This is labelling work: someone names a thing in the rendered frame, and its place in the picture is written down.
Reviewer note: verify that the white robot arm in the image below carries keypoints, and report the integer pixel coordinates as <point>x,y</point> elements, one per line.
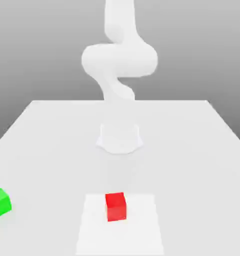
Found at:
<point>119,60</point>

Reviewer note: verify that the small red cube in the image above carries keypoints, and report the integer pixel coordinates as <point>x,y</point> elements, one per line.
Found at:
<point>116,207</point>

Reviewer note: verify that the small green cube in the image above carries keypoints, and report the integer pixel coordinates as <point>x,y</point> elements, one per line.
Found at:
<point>0,203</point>

